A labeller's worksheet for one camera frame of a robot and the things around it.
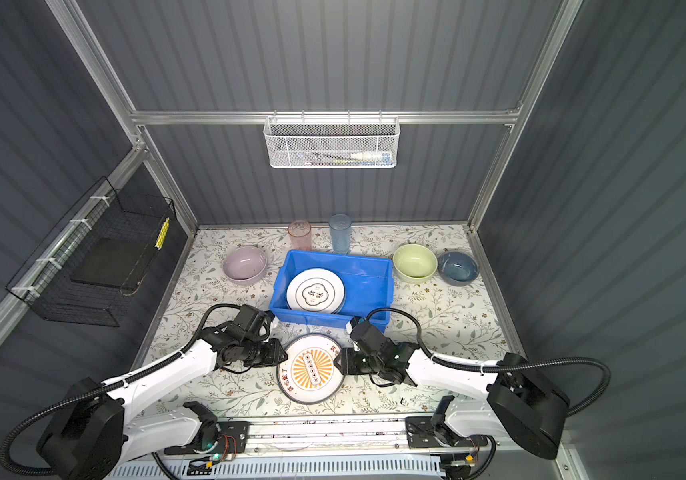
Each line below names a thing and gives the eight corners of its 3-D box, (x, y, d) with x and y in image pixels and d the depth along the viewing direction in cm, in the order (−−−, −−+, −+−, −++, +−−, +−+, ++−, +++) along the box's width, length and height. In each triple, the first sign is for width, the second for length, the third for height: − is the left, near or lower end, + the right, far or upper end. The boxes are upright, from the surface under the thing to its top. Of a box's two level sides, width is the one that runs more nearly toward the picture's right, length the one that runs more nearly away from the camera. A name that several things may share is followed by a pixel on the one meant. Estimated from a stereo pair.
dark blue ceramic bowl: (438, 287, 103) (442, 277, 99) (432, 261, 111) (436, 251, 106) (476, 287, 103) (482, 277, 99) (468, 260, 111) (473, 250, 106)
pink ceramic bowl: (222, 290, 104) (216, 280, 99) (234, 255, 114) (228, 244, 109) (262, 290, 104) (258, 280, 99) (270, 255, 114) (266, 244, 109)
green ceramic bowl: (393, 287, 104) (395, 277, 99) (389, 253, 113) (391, 243, 109) (437, 287, 104) (441, 277, 99) (429, 253, 113) (432, 243, 109)
